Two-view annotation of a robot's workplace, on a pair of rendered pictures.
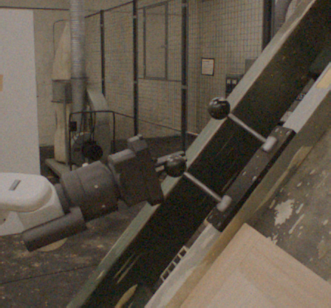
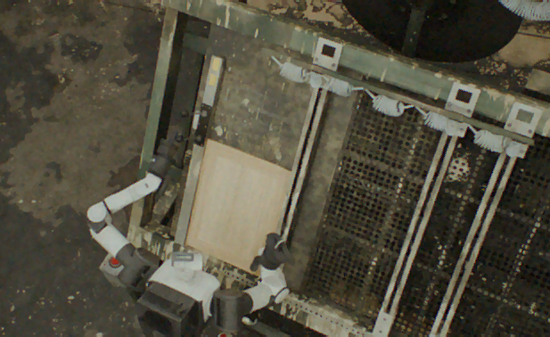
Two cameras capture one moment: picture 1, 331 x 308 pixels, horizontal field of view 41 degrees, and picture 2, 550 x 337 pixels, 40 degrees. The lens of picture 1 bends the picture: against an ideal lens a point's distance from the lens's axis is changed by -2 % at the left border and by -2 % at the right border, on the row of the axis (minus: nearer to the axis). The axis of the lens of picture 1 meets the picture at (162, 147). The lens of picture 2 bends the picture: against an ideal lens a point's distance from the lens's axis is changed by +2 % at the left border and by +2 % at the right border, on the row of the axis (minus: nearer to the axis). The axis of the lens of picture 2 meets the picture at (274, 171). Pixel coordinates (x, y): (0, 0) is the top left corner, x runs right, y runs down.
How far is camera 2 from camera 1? 285 cm
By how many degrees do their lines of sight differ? 57
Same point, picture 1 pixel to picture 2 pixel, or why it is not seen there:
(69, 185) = (160, 171)
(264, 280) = (228, 157)
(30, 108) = not seen: outside the picture
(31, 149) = not seen: outside the picture
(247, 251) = (216, 149)
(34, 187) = (154, 182)
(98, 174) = (165, 161)
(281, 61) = (173, 54)
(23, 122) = not seen: outside the picture
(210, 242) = (201, 151)
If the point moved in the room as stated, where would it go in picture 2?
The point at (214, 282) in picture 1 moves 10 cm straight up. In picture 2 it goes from (209, 160) to (206, 149)
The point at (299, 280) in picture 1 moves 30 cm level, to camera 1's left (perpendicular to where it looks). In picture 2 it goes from (240, 155) to (192, 200)
